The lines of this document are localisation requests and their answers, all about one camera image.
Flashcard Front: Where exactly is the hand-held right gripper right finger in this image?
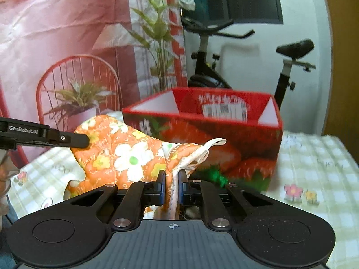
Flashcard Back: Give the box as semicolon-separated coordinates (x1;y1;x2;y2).
178;170;277;229

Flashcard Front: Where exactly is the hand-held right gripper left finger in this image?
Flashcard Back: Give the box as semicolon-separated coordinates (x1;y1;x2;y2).
69;170;166;229

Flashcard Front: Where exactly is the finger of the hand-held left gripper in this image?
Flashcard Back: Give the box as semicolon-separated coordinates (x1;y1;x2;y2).
46;128;91;149

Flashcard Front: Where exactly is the orange floral oven mitt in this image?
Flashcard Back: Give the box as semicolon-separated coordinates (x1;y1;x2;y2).
65;114;227;220

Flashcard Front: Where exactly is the red strawberry print box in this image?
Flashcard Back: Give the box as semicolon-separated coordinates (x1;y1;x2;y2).
123;87;284;192

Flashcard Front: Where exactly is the pink printed backdrop cloth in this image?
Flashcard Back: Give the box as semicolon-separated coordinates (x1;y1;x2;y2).
0;0;188;169

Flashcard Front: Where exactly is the black exercise bike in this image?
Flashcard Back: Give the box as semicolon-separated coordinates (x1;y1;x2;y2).
179;8;317;110

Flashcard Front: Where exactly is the green checked printed blanket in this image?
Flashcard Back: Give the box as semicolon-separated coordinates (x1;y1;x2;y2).
8;111;359;269

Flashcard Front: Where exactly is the wooden door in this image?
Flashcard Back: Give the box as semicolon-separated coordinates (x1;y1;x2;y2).
320;0;359;138

